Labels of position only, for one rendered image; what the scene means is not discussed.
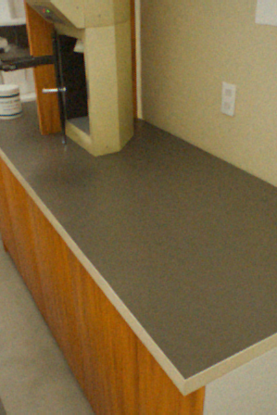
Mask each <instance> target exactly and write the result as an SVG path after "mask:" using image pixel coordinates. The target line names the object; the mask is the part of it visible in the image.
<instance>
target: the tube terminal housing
mask: <svg viewBox="0 0 277 415"><path fill-rule="evenodd" d="M83 12H84V23H85V27H84V28H80V29H79V28H74V27H70V26H65V25H56V24H54V28H55V29H57V43H58V35H62V34H64V35H68V36H71V37H75V38H78V39H82V42H83V48H84V59H85V70H86V79H87V80H89V85H90V96H91V99H90V98H88V105H89V109H88V117H89V128H90V136H88V135H86V134H85V133H84V132H82V131H80V130H79V129H77V128H76V127H74V126H73V125H72V124H70V122H68V119H67V114H66V120H67V124H66V123H65V125H66V127H65V134H66V135H67V136H68V137H69V138H70V139H72V140H73V141H74V142H76V143H77V144H78V145H80V146H81V147H82V148H84V149H85V150H86V151H88V152H89V153H90V154H91V155H93V156H94V157H97V156H102V155H105V154H110V153H115V152H119V151H120V150H121V148H122V147H123V146H125V145H126V143H127V142H128V141H129V140H130V139H131V138H132V136H133V127H132V62H131V49H132V29H131V0H83Z"/></svg>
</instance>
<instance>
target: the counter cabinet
mask: <svg viewBox="0 0 277 415"><path fill-rule="evenodd" d="M0 232H1V236H2V241H3V246H4V249H5V252H6V251H9V253H10V255H11V257H12V258H13V260H14V262H15V263H16V265H17V267H18V269H19V272H20V274H21V276H22V278H23V280H24V282H25V283H26V284H27V286H28V288H29V290H30V292H31V295H32V297H33V299H34V301H35V302H36V304H37V306H38V308H39V309H40V311H41V313H42V315H43V317H44V319H45V321H46V323H47V325H48V326H49V328H50V330H51V332H52V334H53V336H54V337H55V338H56V340H57V343H58V345H59V347H60V349H61V351H62V353H63V355H64V357H65V358H66V360H67V362H68V364H69V366H70V368H71V370H72V372H73V374H74V375H75V377H76V379H77V381H78V383H79V385H80V386H81V388H82V391H83V392H84V393H85V395H86V397H87V399H88V401H89V403H90V405H91V407H92V409H93V411H94V413H95V415H277V347H276V348H274V349H273V350H271V351H269V352H267V353H265V354H263V355H261V356H260V357H258V358H255V359H253V360H251V361H250V362H248V363H246V365H244V366H242V367H240V368H238V369H236V370H234V371H232V372H230V373H228V374H226V375H224V376H222V377H220V378H219V379H217V380H216V381H214V382H211V383H208V384H205V385H203V386H202V387H200V388H198V389H196V390H195V391H193V392H191V393H189V394H187V395H186V396H184V395H183V394H182V392H181V391H180V390H179V389H178V388H177V387H176V385H175V384H174V383H173V382H172V380H171V379H170V377H169V376H168V375H167V373H166V372H164V370H163V369H162V368H161V366H160V365H159V364H158V363H157V361H156V360H155V358H154V357H153V356H152V354H151V353H150V352H149V350H147V349H146V348H145V346H144V345H143V343H142V342H141V341H140V339H139V338H138V337H137V335H136V334H135V333H134V332H133V330H132V329H131V327H130V326H129V325H128V323H127V322H126V321H125V320H124V319H123V318H122V316H121V315H120V314H119V312H118V311H117V310H116V308H115V307H114V306H113V304H112V303H111V302H110V300H109V299H108V298H107V296H106V295H105V294H104V292H103V291H102V290H101V288H100V287H99V286H98V284H97V283H96V282H95V281H94V279H93V278H92V276H91V275H90V274H89V272H88V271H87V270H86V268H85V267H84V266H83V265H82V264H81V262H80V261H79V260H78V259H77V257H76V256H75V255H74V253H73V252H72V251H71V249H70V248H69V247H68V245H67V244H66V243H65V241H64V240H63V239H62V237H61V236H60V235H59V233H58V232H57V231H56V229H55V228H54V227H53V225H52V224H51V223H50V221H49V220H48V219H47V217H46V216H45V215H44V213H43V212H42V211H41V210H40V209H39V208H38V206H37V205H36V204H35V202H34V201H33V200H32V198H31V197H30V196H29V194H28V192H27V190H26V189H25V188H24V186H23V185H22V184H21V182H20V181H19V179H18V178H17V177H16V176H15V174H14V173H13V172H12V170H11V169H10V168H9V166H8V165H7V164H6V163H5V161H4V160H3V159H2V158H1V157H0Z"/></svg>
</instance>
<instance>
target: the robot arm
mask: <svg viewBox="0 0 277 415"><path fill-rule="evenodd" d="M48 64H54V59H53V56H41V57H33V56H31V57H18V58H0V70H2V71H3V72H10V71H11V72H13V71H16V70H21V69H30V68H36V67H37V66H40V65H48Z"/></svg>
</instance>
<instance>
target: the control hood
mask: <svg viewBox="0 0 277 415"><path fill-rule="evenodd" d="M24 1H25V2H27V3H28V4H29V5H30V6H31V7H32V8H33V9H34V10H35V11H36V12H37V13H39V12H38V11H37V10H36V9H35V8H34V7H33V6H32V5H35V6H48V7H49V8H50V9H51V10H52V11H53V12H54V13H55V14H56V15H57V17H58V18H59V19H60V20H61V21H62V22H63V23H64V24H57V23H54V22H49V21H48V20H47V19H46V18H45V17H43V16H42V15H41V14H40V13H39V14H40V15H41V16H42V17H43V18H44V19H45V20H46V21H47V22H49V23H53V24H56V25H65V26H70V27H74V28H79V29H80V28H84V27H85V23H84V12H83V0H24Z"/></svg>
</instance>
